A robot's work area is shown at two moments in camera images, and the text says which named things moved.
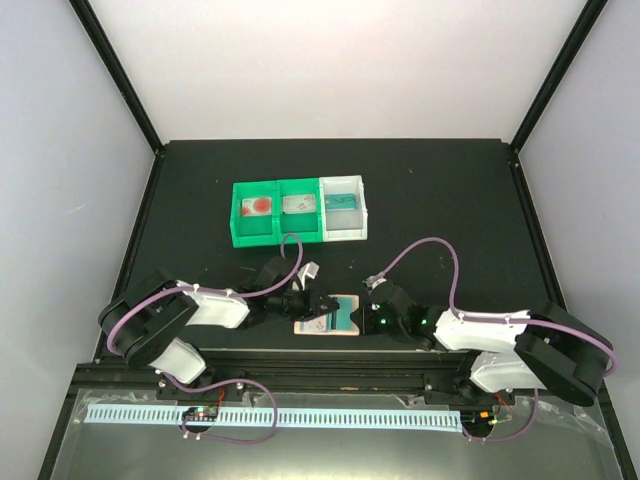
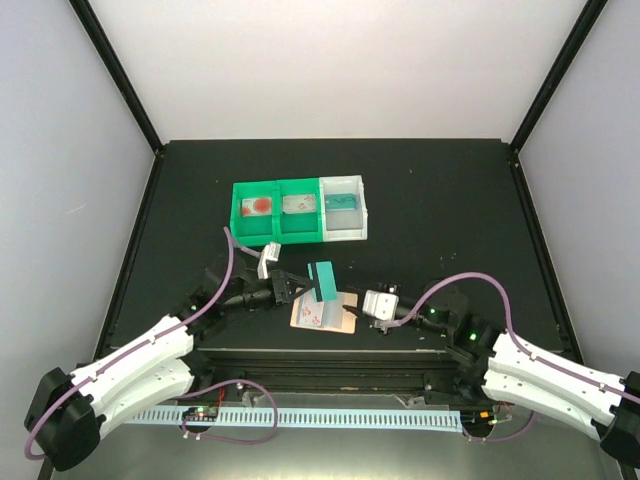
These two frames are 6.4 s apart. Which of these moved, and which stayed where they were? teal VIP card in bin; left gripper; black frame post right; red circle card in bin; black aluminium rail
Moved: left gripper
Stayed: teal VIP card in bin; black frame post right; red circle card in bin; black aluminium rail
